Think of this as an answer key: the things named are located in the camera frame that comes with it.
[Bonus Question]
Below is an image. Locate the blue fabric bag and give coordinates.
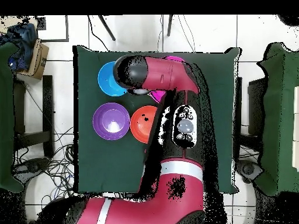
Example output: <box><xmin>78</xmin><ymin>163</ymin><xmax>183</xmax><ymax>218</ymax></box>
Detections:
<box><xmin>0</xmin><ymin>22</ymin><xmax>39</xmax><ymax>72</ymax></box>

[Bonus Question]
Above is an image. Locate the black framed board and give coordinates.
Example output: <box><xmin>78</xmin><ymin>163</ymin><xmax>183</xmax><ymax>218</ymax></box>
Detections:
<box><xmin>37</xmin><ymin>15</ymin><xmax>70</xmax><ymax>43</ymax></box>

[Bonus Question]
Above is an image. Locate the dark green table cloth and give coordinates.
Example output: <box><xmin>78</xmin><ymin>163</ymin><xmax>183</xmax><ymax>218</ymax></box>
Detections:
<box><xmin>72</xmin><ymin>44</ymin><xmax>242</xmax><ymax>194</ymax></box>

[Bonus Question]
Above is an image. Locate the black tripod leg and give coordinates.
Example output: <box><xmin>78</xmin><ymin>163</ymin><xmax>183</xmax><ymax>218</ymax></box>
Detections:
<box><xmin>166</xmin><ymin>15</ymin><xmax>174</xmax><ymax>37</ymax></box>
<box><xmin>98</xmin><ymin>15</ymin><xmax>117</xmax><ymax>42</ymax></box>

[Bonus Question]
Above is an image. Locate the green cloth side table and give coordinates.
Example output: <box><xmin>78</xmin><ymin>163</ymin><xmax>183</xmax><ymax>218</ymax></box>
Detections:
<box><xmin>0</xmin><ymin>41</ymin><xmax>25</xmax><ymax>194</ymax></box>
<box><xmin>253</xmin><ymin>41</ymin><xmax>299</xmax><ymax>197</ymax></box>

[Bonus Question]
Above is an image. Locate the cardboard box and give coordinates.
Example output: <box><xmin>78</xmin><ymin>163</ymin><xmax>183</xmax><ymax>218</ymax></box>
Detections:
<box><xmin>17</xmin><ymin>38</ymin><xmax>50</xmax><ymax>81</ymax></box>

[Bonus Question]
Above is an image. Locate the floor cable tangle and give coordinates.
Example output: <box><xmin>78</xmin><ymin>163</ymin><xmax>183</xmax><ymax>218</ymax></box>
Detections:
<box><xmin>13</xmin><ymin>127</ymin><xmax>79</xmax><ymax>211</ymax></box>

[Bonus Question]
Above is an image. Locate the orange bowl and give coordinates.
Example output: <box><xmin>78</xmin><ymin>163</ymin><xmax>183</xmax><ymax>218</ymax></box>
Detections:
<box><xmin>130</xmin><ymin>105</ymin><xmax>159</xmax><ymax>144</ymax></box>

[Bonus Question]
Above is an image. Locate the large magenta bowl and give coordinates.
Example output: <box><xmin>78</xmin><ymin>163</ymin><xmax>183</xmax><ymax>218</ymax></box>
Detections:
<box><xmin>149</xmin><ymin>55</ymin><xmax>186</xmax><ymax>104</ymax></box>

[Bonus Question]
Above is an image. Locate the purple bowl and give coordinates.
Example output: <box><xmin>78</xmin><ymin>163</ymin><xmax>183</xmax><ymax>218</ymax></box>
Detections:
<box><xmin>92</xmin><ymin>102</ymin><xmax>131</xmax><ymax>141</ymax></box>

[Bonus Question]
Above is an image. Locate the blue bowl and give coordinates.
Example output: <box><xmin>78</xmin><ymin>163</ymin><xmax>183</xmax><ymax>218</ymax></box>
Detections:
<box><xmin>97</xmin><ymin>61</ymin><xmax>128</xmax><ymax>97</ymax></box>

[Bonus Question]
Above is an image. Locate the black stool frame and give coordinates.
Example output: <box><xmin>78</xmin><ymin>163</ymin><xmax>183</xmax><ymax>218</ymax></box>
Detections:
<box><xmin>233</xmin><ymin>76</ymin><xmax>269</xmax><ymax>152</ymax></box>
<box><xmin>13</xmin><ymin>75</ymin><xmax>55</xmax><ymax>159</ymax></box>

